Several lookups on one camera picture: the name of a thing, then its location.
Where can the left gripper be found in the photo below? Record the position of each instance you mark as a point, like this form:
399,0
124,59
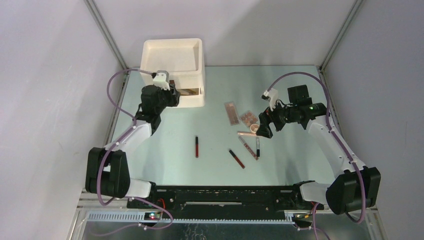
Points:
173,94

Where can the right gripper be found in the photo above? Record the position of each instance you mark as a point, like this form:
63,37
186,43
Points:
266,117

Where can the white drawer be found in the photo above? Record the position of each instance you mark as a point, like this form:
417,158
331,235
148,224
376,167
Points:
192,101

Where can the white drawer organizer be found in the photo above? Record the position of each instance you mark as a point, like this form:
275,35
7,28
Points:
182,58

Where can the red lip gloss black cap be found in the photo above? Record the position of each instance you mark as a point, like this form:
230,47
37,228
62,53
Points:
196,146

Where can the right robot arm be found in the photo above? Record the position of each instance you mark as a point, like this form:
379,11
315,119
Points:
355,186

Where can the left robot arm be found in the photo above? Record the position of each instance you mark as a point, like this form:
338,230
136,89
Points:
107,170

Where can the round cream compact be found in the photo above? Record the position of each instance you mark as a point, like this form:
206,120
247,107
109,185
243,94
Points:
254,128

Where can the clear mascara tube black cap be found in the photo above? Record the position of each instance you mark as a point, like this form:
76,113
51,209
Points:
258,149

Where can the small square blush palette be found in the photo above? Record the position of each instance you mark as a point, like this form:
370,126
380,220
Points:
248,119

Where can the pink concealer tube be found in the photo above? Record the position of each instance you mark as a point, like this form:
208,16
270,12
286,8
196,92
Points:
243,133

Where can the red lettered lip gloss tube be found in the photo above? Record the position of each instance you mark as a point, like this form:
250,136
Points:
248,148

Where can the dark red lip gloss tube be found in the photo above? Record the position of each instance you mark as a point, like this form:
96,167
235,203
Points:
236,159

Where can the long eyeshadow palette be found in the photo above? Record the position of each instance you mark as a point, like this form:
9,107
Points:
232,114

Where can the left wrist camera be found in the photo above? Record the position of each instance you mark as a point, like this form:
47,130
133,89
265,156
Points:
161,80

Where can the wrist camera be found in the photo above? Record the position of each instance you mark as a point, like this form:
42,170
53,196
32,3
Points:
271,95
161,80

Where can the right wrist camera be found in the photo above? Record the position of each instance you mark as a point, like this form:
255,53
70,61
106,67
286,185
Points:
271,95

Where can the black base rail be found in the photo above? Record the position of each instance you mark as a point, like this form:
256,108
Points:
230,203

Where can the aluminium frame rail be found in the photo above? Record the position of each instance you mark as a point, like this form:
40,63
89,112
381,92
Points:
105,32

